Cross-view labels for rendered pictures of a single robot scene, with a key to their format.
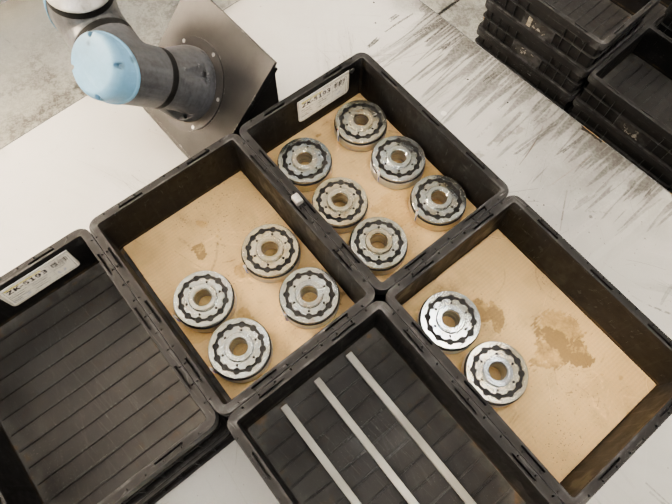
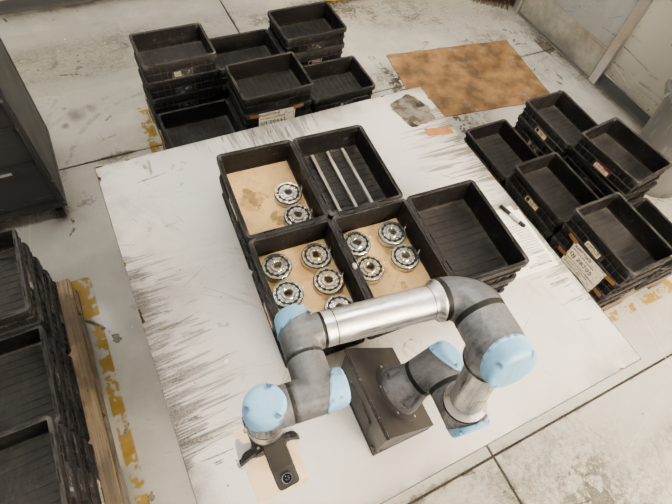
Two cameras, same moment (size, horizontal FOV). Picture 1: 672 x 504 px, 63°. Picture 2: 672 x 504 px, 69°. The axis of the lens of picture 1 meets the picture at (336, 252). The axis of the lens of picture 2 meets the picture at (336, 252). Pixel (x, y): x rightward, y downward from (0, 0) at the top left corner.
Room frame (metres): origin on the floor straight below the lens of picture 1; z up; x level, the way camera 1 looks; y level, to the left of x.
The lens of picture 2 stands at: (1.29, 0.11, 2.29)
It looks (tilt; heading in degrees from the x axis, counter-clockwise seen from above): 57 degrees down; 188
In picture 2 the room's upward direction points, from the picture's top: 11 degrees clockwise
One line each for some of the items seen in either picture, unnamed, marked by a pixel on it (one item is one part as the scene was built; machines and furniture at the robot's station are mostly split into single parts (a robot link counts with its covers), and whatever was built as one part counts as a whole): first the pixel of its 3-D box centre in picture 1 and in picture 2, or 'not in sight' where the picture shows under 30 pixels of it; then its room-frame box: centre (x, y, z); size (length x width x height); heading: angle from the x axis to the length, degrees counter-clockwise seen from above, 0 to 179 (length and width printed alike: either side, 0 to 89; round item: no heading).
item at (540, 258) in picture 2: not in sight; (516, 240); (-0.07, 0.66, 0.70); 0.33 x 0.23 x 0.01; 43
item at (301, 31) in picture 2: not in sight; (305, 52); (-1.32, -0.69, 0.37); 0.40 x 0.30 x 0.45; 133
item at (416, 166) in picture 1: (398, 158); (288, 293); (0.57, -0.11, 0.86); 0.10 x 0.10 x 0.01
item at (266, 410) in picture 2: not in sight; (266, 411); (1.08, 0.02, 1.40); 0.09 x 0.08 x 0.11; 126
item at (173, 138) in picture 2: not in sight; (203, 139); (-0.48, -1.00, 0.26); 0.40 x 0.30 x 0.23; 133
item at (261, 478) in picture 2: not in sight; (270, 456); (1.10, 0.03, 1.09); 0.16 x 0.12 x 0.07; 43
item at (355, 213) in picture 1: (339, 201); (328, 280); (0.48, -0.01, 0.86); 0.10 x 0.10 x 0.01
